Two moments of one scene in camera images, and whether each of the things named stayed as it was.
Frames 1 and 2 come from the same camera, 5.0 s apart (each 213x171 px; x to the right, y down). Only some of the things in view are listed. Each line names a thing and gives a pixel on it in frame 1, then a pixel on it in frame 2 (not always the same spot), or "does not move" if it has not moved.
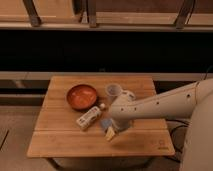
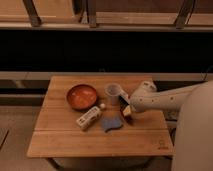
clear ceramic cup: [113, 90] does not move
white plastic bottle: [90, 116] does not move
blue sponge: [106, 122] does not move
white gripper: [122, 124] -> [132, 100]
